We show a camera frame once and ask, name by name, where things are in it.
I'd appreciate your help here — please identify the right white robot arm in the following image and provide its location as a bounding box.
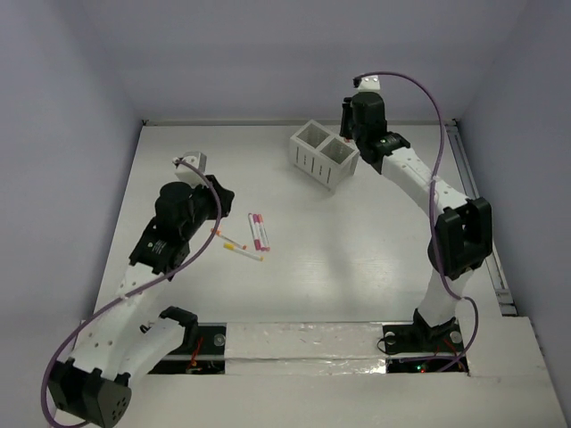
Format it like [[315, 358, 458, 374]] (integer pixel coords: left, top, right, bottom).
[[340, 92, 492, 350]]

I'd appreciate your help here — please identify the aluminium rail right edge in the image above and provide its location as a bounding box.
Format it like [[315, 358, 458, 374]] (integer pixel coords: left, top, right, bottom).
[[446, 124, 518, 317]]

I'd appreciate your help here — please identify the white two-compartment organizer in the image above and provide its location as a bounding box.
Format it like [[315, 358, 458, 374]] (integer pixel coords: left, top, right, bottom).
[[288, 119, 359, 192]]

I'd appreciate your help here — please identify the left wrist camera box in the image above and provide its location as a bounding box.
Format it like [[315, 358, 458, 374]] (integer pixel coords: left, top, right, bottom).
[[173, 152, 207, 187]]

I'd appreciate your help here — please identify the yellow-capped white marker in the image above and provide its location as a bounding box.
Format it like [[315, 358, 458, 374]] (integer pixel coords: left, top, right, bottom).
[[223, 243, 264, 261]]

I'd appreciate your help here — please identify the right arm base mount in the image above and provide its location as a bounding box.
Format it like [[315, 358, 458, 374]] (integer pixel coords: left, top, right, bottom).
[[377, 310, 469, 374]]

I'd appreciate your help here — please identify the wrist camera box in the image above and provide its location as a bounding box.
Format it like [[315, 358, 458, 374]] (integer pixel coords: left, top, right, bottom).
[[352, 75, 381, 94], [173, 152, 207, 187]]

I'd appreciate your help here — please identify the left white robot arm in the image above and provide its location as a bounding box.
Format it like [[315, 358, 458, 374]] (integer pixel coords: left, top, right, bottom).
[[42, 175, 235, 427]]

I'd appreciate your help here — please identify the purple cable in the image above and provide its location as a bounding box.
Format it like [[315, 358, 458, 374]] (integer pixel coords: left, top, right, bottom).
[[40, 160, 223, 427], [356, 70, 478, 374]]

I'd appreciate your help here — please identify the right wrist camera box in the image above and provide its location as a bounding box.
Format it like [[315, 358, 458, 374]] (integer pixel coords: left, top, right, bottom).
[[352, 75, 381, 94]]

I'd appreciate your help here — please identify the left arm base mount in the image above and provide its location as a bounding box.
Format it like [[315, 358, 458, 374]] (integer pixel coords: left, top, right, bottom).
[[149, 324, 227, 375]]

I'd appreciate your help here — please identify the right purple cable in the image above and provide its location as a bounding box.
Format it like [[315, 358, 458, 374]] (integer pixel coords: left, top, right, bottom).
[[356, 70, 478, 374]]

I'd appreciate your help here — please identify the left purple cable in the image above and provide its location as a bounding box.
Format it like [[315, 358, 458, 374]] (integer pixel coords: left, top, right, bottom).
[[40, 160, 223, 427]]

